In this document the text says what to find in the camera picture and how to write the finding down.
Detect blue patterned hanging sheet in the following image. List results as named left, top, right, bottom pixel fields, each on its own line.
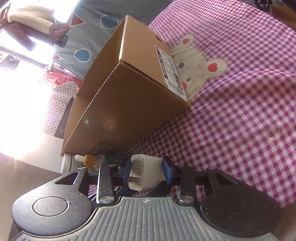
left=55, top=0, right=171, bottom=79

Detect green dropper bottle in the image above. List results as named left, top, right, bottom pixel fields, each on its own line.
left=74, top=154, right=122, bottom=171

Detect polka dot cloth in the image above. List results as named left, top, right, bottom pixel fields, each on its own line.
left=42, top=81, right=79, bottom=136

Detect brown cardboard box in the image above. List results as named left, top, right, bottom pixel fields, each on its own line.
left=61, top=16, right=190, bottom=156

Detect white wall charger plug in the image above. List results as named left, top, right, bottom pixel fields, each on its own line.
left=128, top=154, right=165, bottom=191

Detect white vitamin bottle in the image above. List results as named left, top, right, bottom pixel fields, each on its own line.
left=61, top=153, right=77, bottom=174

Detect pink hanging clothes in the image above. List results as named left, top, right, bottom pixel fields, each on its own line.
left=43, top=71, right=83, bottom=87

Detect white fleece jacket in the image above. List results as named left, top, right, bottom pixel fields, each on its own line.
left=7, top=6, right=56, bottom=35

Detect purple checkered tablecloth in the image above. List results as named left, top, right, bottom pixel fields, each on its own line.
left=113, top=0, right=296, bottom=209

